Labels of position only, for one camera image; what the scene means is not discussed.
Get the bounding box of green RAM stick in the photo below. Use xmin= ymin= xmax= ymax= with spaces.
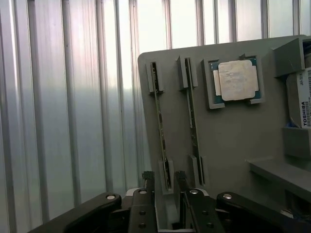
xmin=151 ymin=62 xmax=172 ymax=189
xmin=184 ymin=57 xmax=204 ymax=184

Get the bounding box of grey parts rack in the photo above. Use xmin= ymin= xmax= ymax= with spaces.
xmin=137 ymin=34 xmax=311 ymax=233

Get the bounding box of CPU with silver lid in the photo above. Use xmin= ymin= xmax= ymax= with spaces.
xmin=209 ymin=59 xmax=259 ymax=102

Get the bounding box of Toshiba hard disk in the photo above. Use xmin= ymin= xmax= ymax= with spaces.
xmin=285 ymin=67 xmax=311 ymax=129

